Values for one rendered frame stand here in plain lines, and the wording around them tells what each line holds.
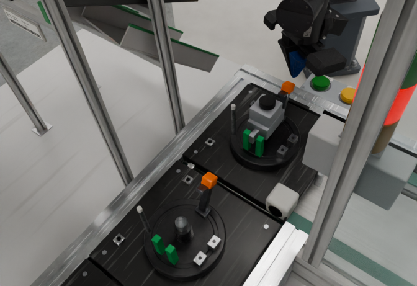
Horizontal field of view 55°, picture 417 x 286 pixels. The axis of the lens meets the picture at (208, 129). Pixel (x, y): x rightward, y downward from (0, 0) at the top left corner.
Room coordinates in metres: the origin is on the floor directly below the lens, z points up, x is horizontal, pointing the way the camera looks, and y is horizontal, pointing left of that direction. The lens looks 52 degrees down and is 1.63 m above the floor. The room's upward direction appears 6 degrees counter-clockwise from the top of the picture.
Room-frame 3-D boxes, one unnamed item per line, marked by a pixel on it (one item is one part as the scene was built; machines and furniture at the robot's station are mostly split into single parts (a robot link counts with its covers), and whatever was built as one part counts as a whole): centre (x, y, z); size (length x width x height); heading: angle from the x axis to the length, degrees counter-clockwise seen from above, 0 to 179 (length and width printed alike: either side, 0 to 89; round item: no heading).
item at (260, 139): (0.43, -0.09, 1.01); 0.01 x 0.01 x 0.05; 48
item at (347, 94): (0.58, -0.32, 0.96); 0.04 x 0.04 x 0.02
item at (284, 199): (0.33, -0.12, 0.97); 0.05 x 0.05 x 0.04; 48
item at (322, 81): (0.62, -0.26, 0.96); 0.04 x 0.04 x 0.02
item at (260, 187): (0.47, -0.11, 0.96); 0.24 x 0.24 x 0.02; 48
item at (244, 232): (0.28, 0.06, 1.01); 0.24 x 0.24 x 0.13; 48
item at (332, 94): (0.58, -0.32, 0.93); 0.21 x 0.07 x 0.06; 48
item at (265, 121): (0.46, -0.10, 1.06); 0.08 x 0.04 x 0.07; 139
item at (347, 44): (0.81, -0.34, 0.96); 0.15 x 0.15 x 0.20; 4
